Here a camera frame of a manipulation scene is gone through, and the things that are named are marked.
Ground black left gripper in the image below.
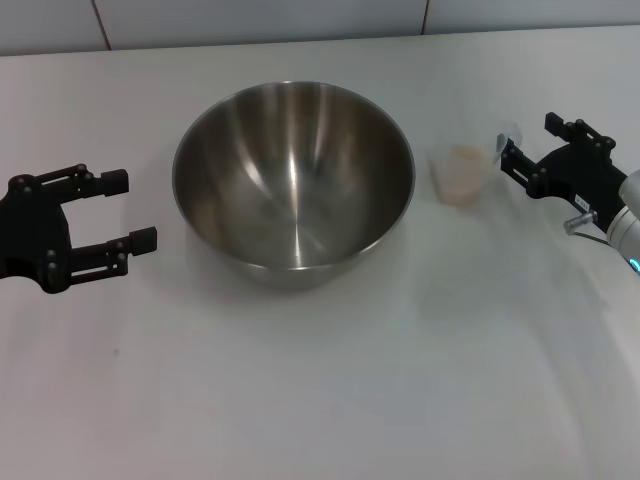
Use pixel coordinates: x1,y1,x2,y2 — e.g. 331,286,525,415
0,163,159,295

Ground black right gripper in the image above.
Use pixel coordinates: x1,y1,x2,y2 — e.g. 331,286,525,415
498,112,629,224

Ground clear plastic measuring cup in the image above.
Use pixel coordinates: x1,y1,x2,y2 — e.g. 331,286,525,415
428,122,526,205

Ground white rice grains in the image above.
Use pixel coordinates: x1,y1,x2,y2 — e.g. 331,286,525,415
439,144,494,204

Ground stainless steel mixing bowl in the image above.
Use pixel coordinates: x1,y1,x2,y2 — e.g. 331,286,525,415
172,79,417,290

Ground right gripper cable with plugs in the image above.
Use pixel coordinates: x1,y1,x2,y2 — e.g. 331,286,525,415
563,210,619,247

